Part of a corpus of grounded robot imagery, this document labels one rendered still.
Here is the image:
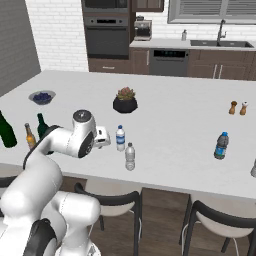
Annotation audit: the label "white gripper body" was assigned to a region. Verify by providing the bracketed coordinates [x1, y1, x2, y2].
[93, 132, 112, 150]

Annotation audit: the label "blue cap dark plastic bottle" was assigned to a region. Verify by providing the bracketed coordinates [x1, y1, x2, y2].
[213, 131, 230, 161]

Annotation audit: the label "brown base cupboards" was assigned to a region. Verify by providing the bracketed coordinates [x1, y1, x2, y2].
[87, 47, 151, 76]
[186, 48, 256, 82]

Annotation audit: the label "brown pepper shaker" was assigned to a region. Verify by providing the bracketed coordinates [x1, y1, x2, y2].
[228, 100, 239, 116]

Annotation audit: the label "white top salt shaker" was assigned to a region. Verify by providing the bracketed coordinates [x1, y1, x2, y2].
[239, 100, 250, 117]

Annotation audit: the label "dark wall oven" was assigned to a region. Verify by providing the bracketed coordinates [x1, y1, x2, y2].
[83, 13, 130, 61]

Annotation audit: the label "window with grey blinds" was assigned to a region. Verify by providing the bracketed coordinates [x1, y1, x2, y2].
[167, 0, 256, 25]

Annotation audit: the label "clear plastic bottle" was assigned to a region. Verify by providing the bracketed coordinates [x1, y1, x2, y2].
[124, 142, 137, 172]

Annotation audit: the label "dark grey dishwasher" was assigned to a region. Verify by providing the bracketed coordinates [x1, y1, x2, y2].
[148, 48, 190, 78]

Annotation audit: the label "blueberries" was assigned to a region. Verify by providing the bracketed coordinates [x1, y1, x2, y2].
[33, 92, 53, 103]

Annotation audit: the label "grey bowl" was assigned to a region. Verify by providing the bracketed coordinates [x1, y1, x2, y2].
[28, 89, 57, 106]

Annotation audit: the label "dark microwave oven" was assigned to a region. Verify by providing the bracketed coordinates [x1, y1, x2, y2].
[81, 0, 130, 14]

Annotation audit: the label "succulent in black pot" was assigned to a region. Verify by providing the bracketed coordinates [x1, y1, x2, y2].
[112, 86, 139, 115]

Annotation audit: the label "amber glass bottle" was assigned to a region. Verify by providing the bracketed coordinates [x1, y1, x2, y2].
[24, 122, 37, 150]

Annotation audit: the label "dark sink basin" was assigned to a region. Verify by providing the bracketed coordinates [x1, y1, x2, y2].
[189, 39, 255, 49]

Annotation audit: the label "large dark green glass bottle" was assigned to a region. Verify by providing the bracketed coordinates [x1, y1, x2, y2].
[0, 110, 18, 149]

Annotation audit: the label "silver coffee machine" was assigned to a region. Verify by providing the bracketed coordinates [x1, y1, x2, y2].
[133, 15, 153, 42]

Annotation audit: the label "brown wall cupboard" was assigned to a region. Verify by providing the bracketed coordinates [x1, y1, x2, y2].
[131, 0, 166, 14]

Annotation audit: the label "dark tap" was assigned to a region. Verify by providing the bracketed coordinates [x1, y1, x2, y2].
[216, 18, 228, 46]

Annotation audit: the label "white label plastic water bottle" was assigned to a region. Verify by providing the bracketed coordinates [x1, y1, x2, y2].
[115, 124, 127, 153]

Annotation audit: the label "small dark green glass bottle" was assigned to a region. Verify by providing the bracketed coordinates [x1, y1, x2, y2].
[36, 112, 51, 141]

